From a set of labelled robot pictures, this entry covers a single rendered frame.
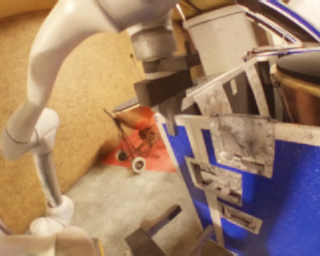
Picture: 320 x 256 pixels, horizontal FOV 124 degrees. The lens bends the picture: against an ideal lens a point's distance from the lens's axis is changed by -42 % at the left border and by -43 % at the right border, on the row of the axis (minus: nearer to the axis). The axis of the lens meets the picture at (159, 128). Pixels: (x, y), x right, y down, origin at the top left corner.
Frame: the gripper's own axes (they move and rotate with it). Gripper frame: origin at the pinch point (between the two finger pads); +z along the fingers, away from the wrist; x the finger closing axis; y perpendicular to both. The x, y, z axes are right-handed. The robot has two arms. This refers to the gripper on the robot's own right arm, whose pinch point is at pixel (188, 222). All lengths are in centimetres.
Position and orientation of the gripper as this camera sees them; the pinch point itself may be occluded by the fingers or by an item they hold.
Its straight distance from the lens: 34.7
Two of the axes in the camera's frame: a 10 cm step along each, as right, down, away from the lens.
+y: -3.6, -8.6, -3.6
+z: 7.4, -4.9, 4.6
